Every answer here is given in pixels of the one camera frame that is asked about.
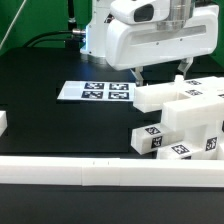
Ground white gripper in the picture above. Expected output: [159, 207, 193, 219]
[106, 0, 219, 86]

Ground white chair back frame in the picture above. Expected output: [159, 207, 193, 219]
[133, 76, 224, 131]

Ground white chair seat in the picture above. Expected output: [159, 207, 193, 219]
[184, 121, 224, 160]

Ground black vertical pole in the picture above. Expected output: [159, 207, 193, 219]
[67, 0, 76, 23]

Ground white U-shaped fence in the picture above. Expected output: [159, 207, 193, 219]
[0, 111, 224, 188]

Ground white marker base plate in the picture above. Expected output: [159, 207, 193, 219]
[57, 81, 136, 101]

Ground black cable with connector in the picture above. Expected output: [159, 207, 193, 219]
[23, 28, 87, 48]

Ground white diagonal cord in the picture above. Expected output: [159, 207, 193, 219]
[0, 0, 28, 51]

